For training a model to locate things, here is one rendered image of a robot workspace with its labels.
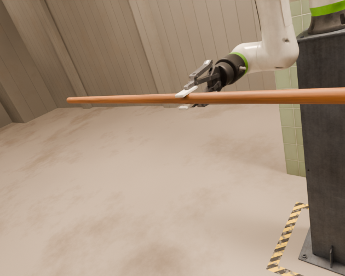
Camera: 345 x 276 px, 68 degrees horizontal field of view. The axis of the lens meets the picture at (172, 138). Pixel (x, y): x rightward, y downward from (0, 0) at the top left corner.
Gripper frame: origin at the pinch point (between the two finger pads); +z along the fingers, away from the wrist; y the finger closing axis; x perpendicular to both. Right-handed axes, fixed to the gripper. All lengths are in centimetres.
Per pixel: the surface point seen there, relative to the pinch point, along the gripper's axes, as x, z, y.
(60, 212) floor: 206, 11, 119
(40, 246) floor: 178, 43, 118
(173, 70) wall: 254, -252, 59
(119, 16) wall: 336, -248, -46
